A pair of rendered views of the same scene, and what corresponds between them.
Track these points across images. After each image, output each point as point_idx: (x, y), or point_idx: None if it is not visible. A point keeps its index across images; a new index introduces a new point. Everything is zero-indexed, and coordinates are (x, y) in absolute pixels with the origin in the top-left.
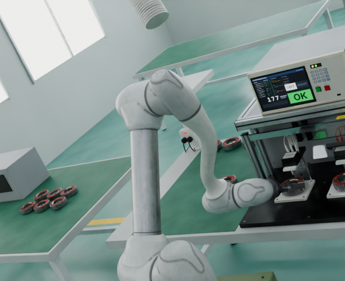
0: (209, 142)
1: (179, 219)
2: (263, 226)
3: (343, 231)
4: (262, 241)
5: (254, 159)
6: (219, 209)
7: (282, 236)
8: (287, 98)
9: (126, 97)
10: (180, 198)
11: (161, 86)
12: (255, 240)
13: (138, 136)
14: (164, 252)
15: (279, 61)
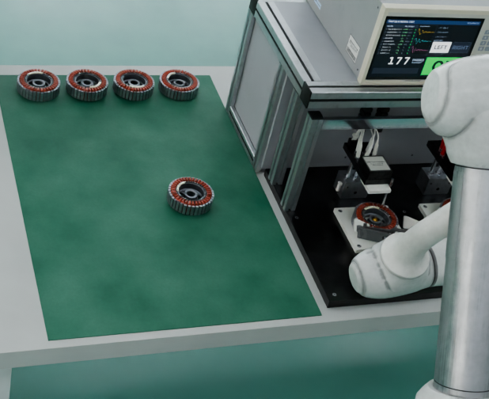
0: None
1: (149, 286)
2: (372, 303)
3: None
4: (369, 330)
5: (308, 163)
6: (399, 293)
7: (410, 321)
8: (421, 66)
9: None
10: (85, 226)
11: None
12: (358, 329)
13: None
14: None
15: None
